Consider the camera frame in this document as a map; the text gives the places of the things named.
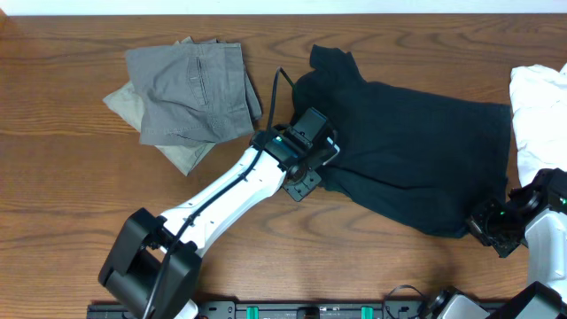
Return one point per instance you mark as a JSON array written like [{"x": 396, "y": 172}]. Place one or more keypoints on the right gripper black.
[{"x": 477, "y": 226}]

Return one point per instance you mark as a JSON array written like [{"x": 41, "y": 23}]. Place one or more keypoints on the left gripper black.
[{"x": 301, "y": 190}]

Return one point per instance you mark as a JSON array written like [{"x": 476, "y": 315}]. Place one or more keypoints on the dark teal t-shirt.
[{"x": 420, "y": 159}]

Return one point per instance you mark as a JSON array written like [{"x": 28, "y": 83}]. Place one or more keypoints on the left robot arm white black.
[{"x": 153, "y": 266}]

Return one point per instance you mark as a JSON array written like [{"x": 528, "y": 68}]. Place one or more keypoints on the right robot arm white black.
[{"x": 534, "y": 216}]

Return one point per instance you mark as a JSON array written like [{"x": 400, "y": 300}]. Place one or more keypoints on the grey folded shorts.
[{"x": 193, "y": 93}]

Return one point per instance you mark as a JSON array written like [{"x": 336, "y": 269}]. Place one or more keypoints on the white crumpled garment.
[{"x": 538, "y": 99}]

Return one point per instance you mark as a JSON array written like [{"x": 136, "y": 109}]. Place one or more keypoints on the beige folded garment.
[{"x": 130, "y": 107}]

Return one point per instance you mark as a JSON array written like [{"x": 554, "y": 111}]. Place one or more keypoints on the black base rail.
[{"x": 394, "y": 305}]

